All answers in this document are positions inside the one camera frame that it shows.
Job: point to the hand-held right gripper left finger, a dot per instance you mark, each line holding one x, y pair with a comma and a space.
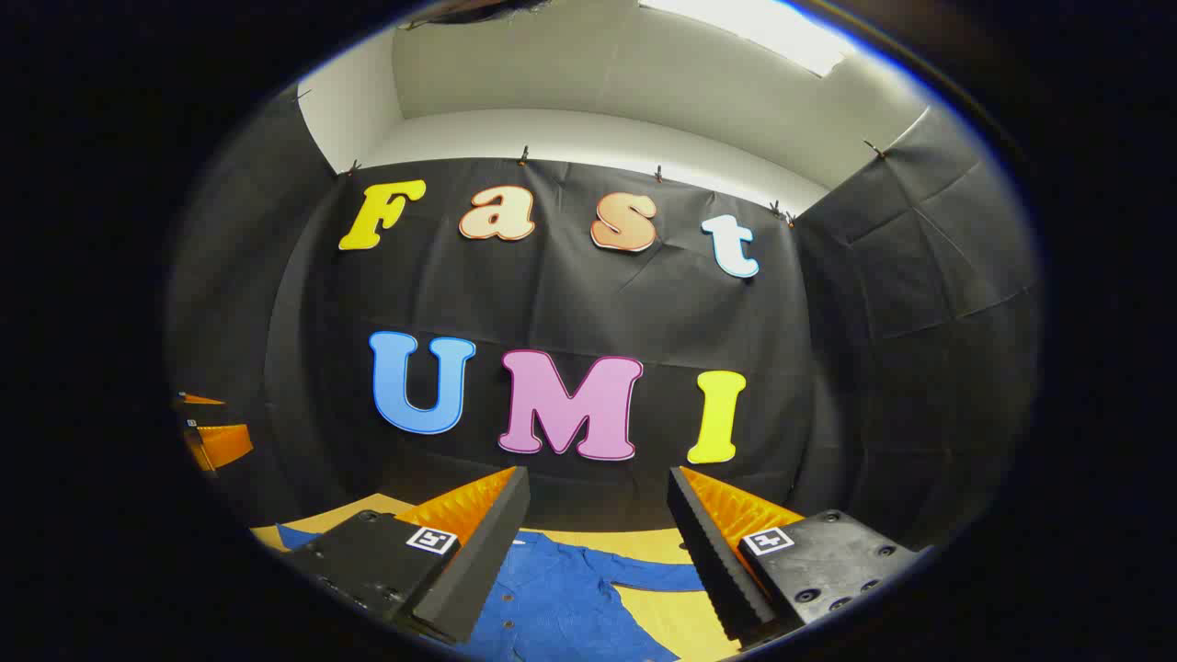
478, 570

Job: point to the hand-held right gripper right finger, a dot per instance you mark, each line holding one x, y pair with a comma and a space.
708, 561

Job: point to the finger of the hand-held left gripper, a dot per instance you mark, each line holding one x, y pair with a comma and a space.
204, 399
221, 446

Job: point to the row of black cloth clips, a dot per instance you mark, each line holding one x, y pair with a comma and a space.
523, 156

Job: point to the ceiling light panel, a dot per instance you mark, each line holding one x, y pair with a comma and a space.
763, 28

